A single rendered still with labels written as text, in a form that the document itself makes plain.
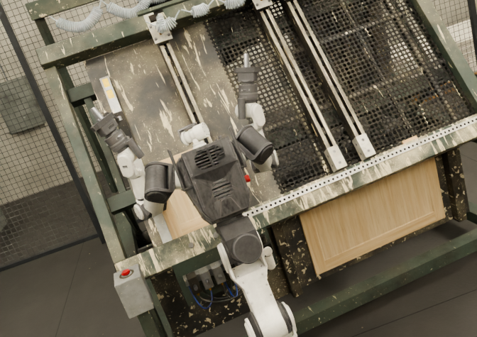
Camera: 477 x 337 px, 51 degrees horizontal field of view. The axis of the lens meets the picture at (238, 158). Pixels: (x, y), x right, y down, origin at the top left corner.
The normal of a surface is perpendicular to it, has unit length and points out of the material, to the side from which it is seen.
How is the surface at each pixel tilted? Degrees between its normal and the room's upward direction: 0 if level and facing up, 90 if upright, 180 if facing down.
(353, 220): 90
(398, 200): 90
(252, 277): 64
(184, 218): 57
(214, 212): 82
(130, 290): 90
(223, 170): 82
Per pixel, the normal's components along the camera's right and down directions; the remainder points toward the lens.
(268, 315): 0.02, -0.39
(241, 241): 0.14, -0.13
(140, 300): 0.27, 0.25
